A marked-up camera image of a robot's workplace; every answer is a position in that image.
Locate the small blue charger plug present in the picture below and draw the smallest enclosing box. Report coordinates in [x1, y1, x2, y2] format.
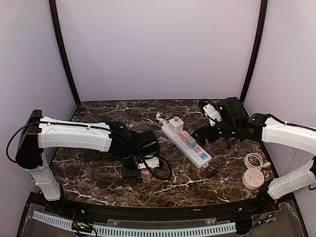
[186, 136, 197, 149]

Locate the pink cube socket adapter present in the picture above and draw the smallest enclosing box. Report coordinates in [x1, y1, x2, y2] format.
[141, 168, 152, 181]

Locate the small pink charger plug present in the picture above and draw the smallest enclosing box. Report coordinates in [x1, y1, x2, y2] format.
[178, 130, 190, 143]

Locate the white multicolour power strip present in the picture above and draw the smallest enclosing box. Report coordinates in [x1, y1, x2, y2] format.
[161, 124, 212, 168]

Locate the white cube socket adapter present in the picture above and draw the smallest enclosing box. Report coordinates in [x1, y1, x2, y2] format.
[168, 117, 184, 134]

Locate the round pink socket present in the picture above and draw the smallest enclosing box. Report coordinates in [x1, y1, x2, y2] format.
[242, 168, 265, 190]

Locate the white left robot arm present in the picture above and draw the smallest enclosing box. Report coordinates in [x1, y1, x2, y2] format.
[10, 110, 160, 201]

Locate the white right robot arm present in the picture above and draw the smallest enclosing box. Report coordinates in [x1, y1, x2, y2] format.
[193, 97, 316, 200]

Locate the small circuit board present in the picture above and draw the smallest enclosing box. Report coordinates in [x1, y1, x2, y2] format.
[71, 221, 93, 233]

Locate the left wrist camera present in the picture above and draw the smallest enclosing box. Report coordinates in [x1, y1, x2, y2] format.
[138, 157, 160, 169]

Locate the white slotted cable duct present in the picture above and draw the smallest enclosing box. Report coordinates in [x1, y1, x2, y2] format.
[32, 211, 237, 237]

